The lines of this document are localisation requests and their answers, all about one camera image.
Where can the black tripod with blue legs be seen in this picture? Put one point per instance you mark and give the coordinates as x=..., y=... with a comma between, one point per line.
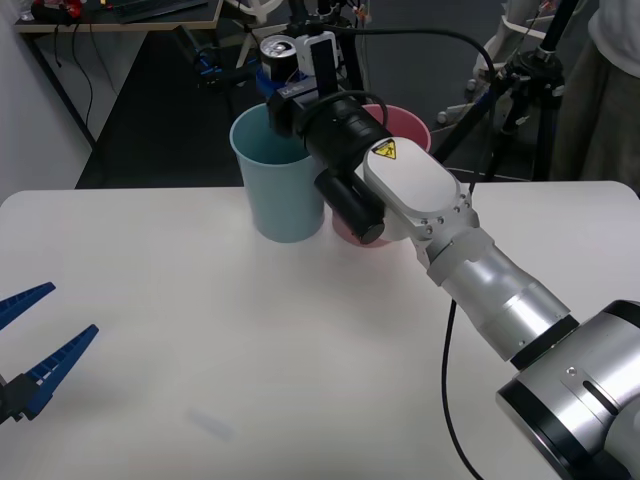
x=537, y=75

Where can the black keyboard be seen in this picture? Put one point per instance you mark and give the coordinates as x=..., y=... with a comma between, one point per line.
x=165, y=7

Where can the black drink can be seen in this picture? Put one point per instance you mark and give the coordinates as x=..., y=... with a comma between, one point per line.
x=277, y=62

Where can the blue black floor device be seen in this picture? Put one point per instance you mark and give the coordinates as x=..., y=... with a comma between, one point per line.
x=205, y=67

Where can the wooden edged desk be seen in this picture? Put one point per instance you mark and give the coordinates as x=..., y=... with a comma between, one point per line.
x=200, y=22

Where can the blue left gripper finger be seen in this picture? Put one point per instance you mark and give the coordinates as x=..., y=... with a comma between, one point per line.
x=55, y=370
x=27, y=297

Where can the red object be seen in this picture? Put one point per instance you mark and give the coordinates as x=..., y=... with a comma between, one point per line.
x=72, y=7

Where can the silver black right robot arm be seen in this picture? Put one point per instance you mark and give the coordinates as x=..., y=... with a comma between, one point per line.
x=415, y=185

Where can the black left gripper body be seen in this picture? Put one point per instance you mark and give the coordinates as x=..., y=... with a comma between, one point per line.
x=3, y=405

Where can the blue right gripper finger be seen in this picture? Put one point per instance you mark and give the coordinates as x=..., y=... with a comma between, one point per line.
x=265, y=85
x=302, y=78

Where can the white wheeled stand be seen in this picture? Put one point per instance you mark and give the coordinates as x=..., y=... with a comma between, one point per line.
x=492, y=45

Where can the pale blue plastic bin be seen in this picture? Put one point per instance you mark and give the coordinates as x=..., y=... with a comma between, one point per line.
x=280, y=200

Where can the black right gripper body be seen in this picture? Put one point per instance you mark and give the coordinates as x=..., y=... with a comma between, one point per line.
x=290, y=107

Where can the person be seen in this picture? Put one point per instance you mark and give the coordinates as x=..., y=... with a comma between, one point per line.
x=605, y=100

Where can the pink plastic bin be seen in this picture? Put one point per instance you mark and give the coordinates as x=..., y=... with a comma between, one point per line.
x=405, y=125

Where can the white office chair base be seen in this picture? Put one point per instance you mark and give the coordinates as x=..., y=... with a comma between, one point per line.
x=248, y=45

